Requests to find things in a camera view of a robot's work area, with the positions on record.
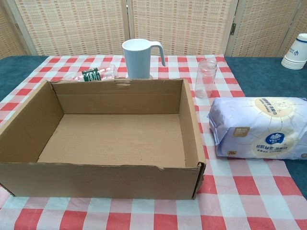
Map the blue and white tissue pack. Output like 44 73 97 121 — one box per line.
207 96 307 161

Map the open brown cardboard box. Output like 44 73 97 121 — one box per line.
0 78 207 200

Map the clear plastic jar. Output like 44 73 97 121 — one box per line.
194 58 218 99

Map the clear bottle with green label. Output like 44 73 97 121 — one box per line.
62 64 118 82

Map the red and white checkered cloth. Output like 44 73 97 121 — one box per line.
0 55 307 230

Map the woven bamboo folding screen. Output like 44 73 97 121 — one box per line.
0 0 307 58

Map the teal table cover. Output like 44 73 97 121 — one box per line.
0 55 307 197

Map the stack of white paper cups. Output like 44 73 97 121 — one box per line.
281 33 307 70

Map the white plastic mug with handle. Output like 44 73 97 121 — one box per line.
121 39 166 80

